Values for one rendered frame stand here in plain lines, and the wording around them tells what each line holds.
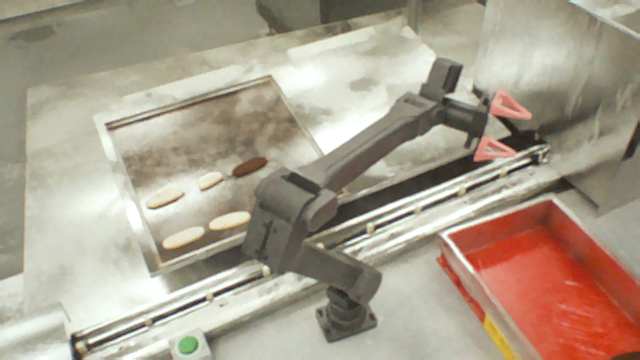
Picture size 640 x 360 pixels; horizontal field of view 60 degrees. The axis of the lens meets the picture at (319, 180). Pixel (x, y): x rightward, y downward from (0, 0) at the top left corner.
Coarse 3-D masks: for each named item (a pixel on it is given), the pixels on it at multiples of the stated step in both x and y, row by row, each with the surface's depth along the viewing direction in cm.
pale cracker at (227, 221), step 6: (222, 216) 136; (228, 216) 136; (234, 216) 136; (240, 216) 136; (246, 216) 136; (216, 222) 135; (222, 222) 135; (228, 222) 135; (234, 222) 135; (240, 222) 135; (210, 228) 134; (216, 228) 134; (222, 228) 134
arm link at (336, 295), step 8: (344, 256) 116; (352, 256) 117; (360, 264) 114; (328, 288) 116; (336, 288) 116; (328, 296) 117; (336, 296) 115; (344, 296) 118; (344, 304) 115; (352, 304) 117
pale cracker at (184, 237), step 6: (192, 228) 133; (198, 228) 134; (174, 234) 132; (180, 234) 132; (186, 234) 132; (192, 234) 132; (198, 234) 133; (168, 240) 131; (174, 240) 131; (180, 240) 131; (186, 240) 131; (192, 240) 132; (168, 246) 130; (174, 246) 130
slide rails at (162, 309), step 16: (528, 160) 156; (480, 176) 152; (512, 176) 151; (448, 192) 148; (400, 208) 144; (432, 208) 144; (400, 224) 140; (336, 240) 137; (256, 272) 130; (208, 288) 128; (240, 288) 127; (176, 304) 125; (208, 304) 124; (128, 320) 122; (160, 320) 122; (96, 336) 119; (128, 336) 119; (96, 352) 116
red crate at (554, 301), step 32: (480, 256) 135; (512, 256) 135; (544, 256) 134; (512, 288) 128; (544, 288) 127; (576, 288) 127; (480, 320) 121; (544, 320) 121; (576, 320) 121; (608, 320) 121; (544, 352) 116; (576, 352) 115; (608, 352) 115
